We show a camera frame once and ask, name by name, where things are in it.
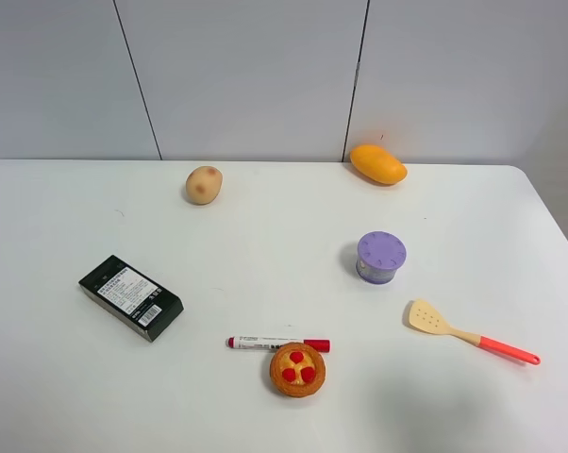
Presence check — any purple lidded can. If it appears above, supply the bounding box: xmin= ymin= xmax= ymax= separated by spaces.
xmin=356 ymin=231 xmax=407 ymax=285

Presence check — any beige potato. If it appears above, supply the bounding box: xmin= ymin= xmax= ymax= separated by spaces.
xmin=185 ymin=166 xmax=223 ymax=206

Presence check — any orange mango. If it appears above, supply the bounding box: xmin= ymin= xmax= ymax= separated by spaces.
xmin=350 ymin=144 xmax=408 ymax=185

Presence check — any red whiteboard marker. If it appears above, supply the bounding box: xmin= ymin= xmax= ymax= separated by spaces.
xmin=226 ymin=336 xmax=331 ymax=353

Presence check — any fruit tart toy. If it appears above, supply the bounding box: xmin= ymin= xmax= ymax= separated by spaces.
xmin=269 ymin=343 xmax=326 ymax=398

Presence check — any black box with label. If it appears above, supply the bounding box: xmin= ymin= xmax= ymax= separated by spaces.
xmin=78 ymin=255 xmax=184 ymax=343

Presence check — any beige spatula red handle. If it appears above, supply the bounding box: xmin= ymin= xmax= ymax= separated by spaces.
xmin=406 ymin=299 xmax=542 ymax=365

